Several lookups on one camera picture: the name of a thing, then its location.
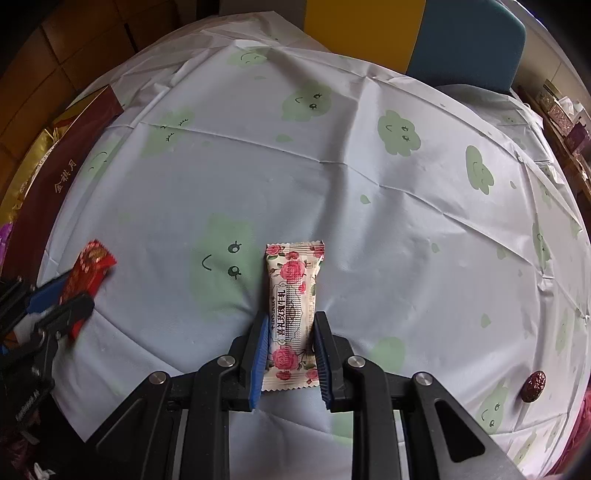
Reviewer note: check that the red date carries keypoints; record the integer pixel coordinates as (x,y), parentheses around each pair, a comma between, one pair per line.
(534,385)

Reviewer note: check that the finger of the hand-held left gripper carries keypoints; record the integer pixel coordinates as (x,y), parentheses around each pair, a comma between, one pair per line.
(46,295)
(74,309)

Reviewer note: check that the small red candy packet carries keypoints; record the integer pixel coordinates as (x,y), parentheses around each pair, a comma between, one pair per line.
(92,263)

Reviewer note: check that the wooden side table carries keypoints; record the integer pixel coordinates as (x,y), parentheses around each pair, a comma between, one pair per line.
(572,170)

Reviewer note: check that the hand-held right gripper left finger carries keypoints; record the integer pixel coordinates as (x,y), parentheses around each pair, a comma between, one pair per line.
(259,364)

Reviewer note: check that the purple box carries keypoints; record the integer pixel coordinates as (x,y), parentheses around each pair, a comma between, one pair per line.
(581,137)

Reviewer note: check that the white rose-print candy packet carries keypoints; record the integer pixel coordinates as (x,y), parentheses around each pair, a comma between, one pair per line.
(291,277)

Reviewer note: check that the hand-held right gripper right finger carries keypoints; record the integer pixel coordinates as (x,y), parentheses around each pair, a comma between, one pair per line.
(323,364)

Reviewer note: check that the grey yellow blue headboard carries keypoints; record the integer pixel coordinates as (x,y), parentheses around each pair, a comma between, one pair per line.
(461,46)

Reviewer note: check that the small white box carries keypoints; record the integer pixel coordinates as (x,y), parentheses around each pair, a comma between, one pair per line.
(584,113)

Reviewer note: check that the red gift box gold interior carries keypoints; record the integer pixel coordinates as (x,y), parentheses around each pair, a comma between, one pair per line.
(64,175)

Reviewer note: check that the patterned tissue box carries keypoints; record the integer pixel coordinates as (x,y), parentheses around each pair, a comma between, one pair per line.
(563,117)

